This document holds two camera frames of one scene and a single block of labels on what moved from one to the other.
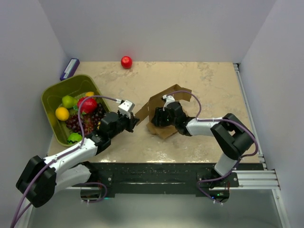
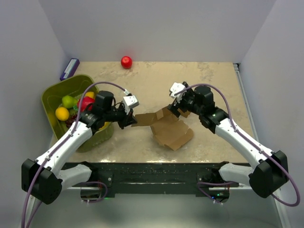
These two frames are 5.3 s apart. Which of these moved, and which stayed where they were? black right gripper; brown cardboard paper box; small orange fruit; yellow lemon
Moved: brown cardboard paper box; black right gripper
Stayed: yellow lemon; small orange fruit
